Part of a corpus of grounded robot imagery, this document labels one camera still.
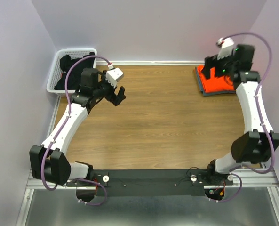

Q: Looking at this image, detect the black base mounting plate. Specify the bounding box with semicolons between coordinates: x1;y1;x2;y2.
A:
66;167;233;202

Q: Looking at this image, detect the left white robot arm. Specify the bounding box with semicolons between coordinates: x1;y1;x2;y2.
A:
29;68;126;186

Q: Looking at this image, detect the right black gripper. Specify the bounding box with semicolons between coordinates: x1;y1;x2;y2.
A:
201;48;238;79

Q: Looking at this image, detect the aluminium frame rail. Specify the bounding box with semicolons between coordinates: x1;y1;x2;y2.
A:
25;93;279;226

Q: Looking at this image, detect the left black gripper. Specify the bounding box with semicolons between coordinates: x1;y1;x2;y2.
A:
94;71;127;106

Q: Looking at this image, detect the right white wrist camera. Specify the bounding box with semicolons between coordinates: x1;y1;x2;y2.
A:
217;38;234;60

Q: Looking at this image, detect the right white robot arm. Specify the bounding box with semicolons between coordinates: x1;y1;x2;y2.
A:
202;41;279;185

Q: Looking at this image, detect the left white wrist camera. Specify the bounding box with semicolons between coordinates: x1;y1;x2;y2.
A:
105;64;124;88

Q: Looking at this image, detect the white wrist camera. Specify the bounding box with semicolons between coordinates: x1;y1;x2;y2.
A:
105;64;124;88
217;38;234;60

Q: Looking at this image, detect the folded blue t shirt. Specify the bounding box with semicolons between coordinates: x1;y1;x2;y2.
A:
195;65;236;97

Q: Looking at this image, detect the white plastic laundry basket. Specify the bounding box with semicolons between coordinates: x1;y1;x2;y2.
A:
46;48;97;97

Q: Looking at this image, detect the black t shirt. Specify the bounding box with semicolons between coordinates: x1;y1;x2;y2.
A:
54;55;94;90

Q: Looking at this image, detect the orange t shirt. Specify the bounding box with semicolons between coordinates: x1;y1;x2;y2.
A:
197;65;235;94

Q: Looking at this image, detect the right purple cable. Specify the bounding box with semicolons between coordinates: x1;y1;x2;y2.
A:
208;32;276;203

